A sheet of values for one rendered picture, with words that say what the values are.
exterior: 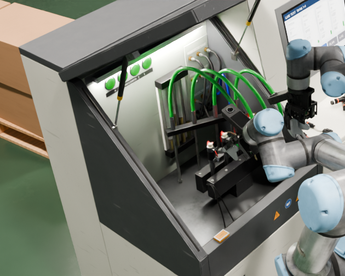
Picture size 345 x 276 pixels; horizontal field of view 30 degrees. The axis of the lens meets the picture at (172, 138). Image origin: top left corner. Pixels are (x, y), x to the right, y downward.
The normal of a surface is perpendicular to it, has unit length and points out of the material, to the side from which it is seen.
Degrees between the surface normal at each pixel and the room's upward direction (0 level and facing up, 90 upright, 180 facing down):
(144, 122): 90
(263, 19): 76
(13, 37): 0
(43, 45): 0
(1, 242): 0
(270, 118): 45
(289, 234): 90
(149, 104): 90
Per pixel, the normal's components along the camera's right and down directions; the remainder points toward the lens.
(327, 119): -0.11, -0.81
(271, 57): 0.65, 0.15
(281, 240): 0.69, 0.35
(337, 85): -0.14, 0.58
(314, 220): -0.96, 0.14
